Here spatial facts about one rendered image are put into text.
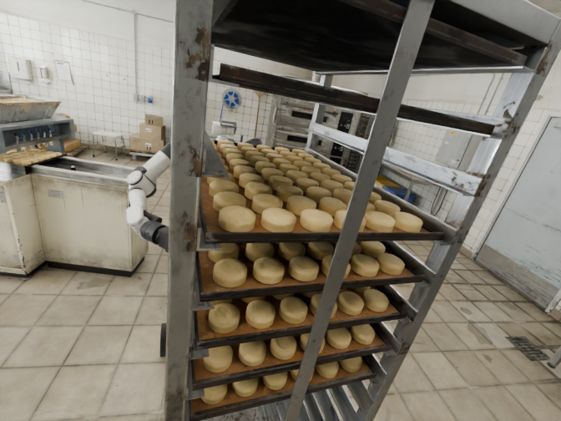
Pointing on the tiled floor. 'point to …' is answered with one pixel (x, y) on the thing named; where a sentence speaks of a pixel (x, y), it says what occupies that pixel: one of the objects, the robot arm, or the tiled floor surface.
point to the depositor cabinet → (19, 227)
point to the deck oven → (288, 129)
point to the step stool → (108, 142)
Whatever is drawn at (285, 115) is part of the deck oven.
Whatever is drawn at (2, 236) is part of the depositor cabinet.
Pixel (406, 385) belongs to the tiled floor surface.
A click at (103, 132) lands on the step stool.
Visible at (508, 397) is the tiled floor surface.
